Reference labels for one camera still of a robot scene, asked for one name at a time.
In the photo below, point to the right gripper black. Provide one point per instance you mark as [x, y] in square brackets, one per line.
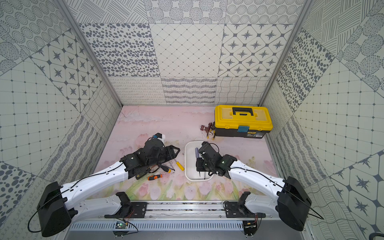
[199, 162]

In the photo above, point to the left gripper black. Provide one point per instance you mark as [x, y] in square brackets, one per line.
[165, 153]

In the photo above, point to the clear purple screwdriver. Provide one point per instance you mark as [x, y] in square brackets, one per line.
[197, 154]

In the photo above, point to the yellow slim screwdriver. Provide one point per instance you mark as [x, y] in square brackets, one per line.
[179, 165]

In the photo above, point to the small orange black screwdriver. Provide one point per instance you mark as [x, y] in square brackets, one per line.
[155, 177]

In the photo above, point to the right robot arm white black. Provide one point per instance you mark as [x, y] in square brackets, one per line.
[289, 199]

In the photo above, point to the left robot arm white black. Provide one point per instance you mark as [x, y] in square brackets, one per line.
[62, 205]

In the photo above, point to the white plastic storage box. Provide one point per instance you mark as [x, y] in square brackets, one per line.
[190, 163]

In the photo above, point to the black yellow dotted screwdriver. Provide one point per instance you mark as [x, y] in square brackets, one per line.
[140, 175]

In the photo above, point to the dark red metal fitting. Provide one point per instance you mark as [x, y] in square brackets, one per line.
[207, 128]

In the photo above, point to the yellow black toolbox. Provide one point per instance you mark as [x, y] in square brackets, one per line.
[242, 121]

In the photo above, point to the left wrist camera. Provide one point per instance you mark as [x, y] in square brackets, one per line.
[159, 136]

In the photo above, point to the aluminium mounting rail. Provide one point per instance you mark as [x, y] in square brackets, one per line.
[186, 210]

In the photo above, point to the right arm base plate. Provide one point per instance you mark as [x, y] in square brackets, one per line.
[239, 210]

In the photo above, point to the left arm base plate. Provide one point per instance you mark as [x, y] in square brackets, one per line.
[127, 208]

